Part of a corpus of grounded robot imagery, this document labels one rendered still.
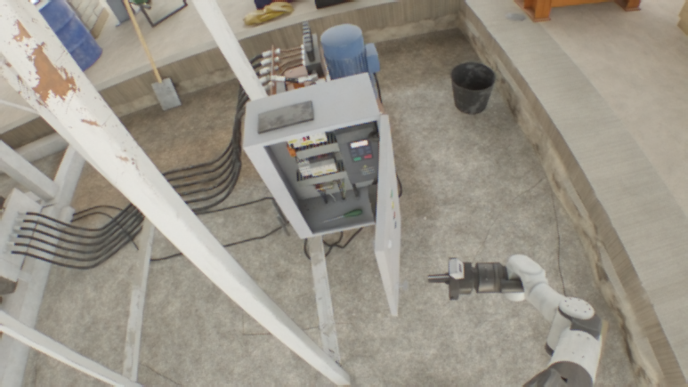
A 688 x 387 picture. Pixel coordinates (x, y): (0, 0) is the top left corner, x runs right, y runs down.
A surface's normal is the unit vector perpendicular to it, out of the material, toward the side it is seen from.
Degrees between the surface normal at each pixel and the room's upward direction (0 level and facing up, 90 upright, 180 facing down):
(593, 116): 0
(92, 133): 81
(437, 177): 0
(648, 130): 0
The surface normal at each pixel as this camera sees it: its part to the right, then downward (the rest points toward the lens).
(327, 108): -0.19, -0.53
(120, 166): 0.09, 0.72
